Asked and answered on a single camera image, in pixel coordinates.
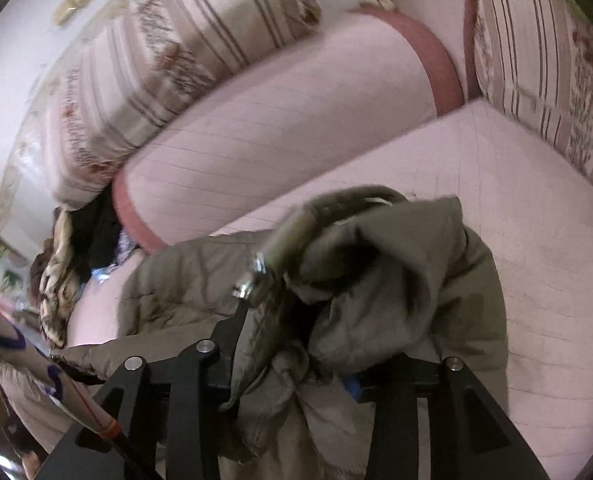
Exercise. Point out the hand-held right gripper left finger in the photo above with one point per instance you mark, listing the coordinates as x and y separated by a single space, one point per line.
229 332

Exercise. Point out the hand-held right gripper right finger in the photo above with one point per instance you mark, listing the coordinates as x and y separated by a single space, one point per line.
352 390

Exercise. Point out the olive quilted hooded jacket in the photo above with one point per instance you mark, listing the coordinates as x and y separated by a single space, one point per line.
401 270

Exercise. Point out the blue plastic bottle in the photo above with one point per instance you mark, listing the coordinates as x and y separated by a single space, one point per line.
100 273

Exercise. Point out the black cloth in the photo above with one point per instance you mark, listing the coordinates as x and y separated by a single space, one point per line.
96 240

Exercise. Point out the white striped stick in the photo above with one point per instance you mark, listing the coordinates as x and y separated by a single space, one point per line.
76 400

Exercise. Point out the brown patterned blanket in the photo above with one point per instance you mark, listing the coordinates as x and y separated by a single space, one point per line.
56 280

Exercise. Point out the pink sofa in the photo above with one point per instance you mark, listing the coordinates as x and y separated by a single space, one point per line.
301 125

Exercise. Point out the green printed poster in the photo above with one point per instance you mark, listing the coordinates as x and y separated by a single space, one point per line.
6 272

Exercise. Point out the striped floral bolster cushion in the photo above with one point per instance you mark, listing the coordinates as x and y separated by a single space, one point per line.
151 60

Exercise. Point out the striped floral back cushion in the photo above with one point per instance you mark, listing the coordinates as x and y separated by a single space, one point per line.
541 60

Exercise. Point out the beige wall switch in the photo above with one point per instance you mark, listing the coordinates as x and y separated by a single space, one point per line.
69 11

